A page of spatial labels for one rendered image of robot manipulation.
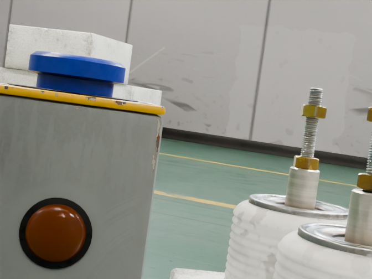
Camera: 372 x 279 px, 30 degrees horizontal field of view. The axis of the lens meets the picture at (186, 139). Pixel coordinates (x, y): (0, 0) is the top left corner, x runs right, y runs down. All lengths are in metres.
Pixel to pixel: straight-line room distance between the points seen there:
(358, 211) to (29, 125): 0.21
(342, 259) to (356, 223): 0.04
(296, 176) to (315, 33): 5.04
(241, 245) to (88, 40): 2.35
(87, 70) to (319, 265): 0.17
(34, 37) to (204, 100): 2.97
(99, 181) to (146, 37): 5.69
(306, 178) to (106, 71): 0.26
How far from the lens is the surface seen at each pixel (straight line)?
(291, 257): 0.39
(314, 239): 0.39
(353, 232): 0.40
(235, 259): 0.50
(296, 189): 0.51
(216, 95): 5.68
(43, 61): 0.28
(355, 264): 0.37
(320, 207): 0.53
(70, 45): 2.84
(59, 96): 0.26
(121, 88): 3.11
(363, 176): 0.40
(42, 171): 0.26
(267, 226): 0.48
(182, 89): 5.78
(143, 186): 0.27
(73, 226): 0.26
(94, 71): 0.28
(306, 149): 0.51
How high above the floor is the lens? 0.32
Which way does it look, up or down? 3 degrees down
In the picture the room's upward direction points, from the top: 8 degrees clockwise
